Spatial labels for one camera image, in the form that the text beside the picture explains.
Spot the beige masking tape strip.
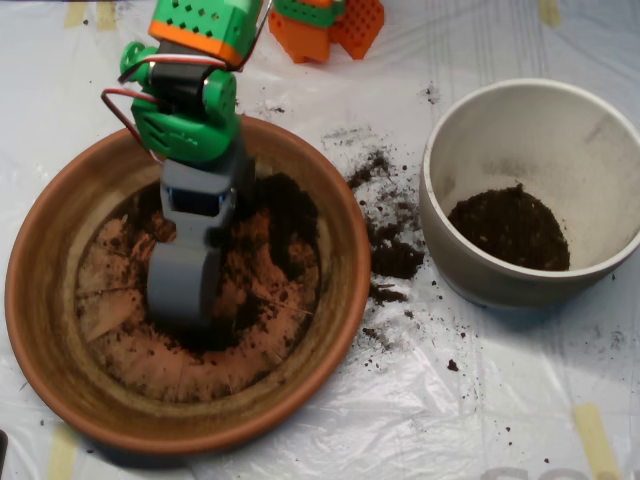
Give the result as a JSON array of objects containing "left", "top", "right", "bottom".
[
  {"left": 63, "top": 0, "right": 87, "bottom": 29},
  {"left": 47, "top": 424, "right": 79, "bottom": 480},
  {"left": 572, "top": 403, "right": 621, "bottom": 480},
  {"left": 95, "top": 0, "right": 119, "bottom": 32},
  {"left": 538, "top": 0, "right": 562, "bottom": 29}
]

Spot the spilled soil patch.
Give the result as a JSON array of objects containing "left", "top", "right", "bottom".
[{"left": 346, "top": 147, "right": 427, "bottom": 309}]

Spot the terracotta plant saucer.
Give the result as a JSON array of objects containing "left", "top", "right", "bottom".
[{"left": 4, "top": 111, "right": 372, "bottom": 456}]

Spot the clear plastic cover sheet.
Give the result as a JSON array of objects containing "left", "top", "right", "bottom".
[{"left": 0, "top": 0, "right": 640, "bottom": 480}]

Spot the dark soil heap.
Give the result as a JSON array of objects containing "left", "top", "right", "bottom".
[{"left": 99, "top": 172, "right": 321, "bottom": 354}]

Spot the dark soil layer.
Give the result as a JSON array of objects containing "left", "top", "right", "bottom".
[{"left": 447, "top": 183, "right": 571, "bottom": 273}]

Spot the white ceramic pot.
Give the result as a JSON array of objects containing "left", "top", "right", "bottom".
[{"left": 418, "top": 78, "right": 640, "bottom": 309}]

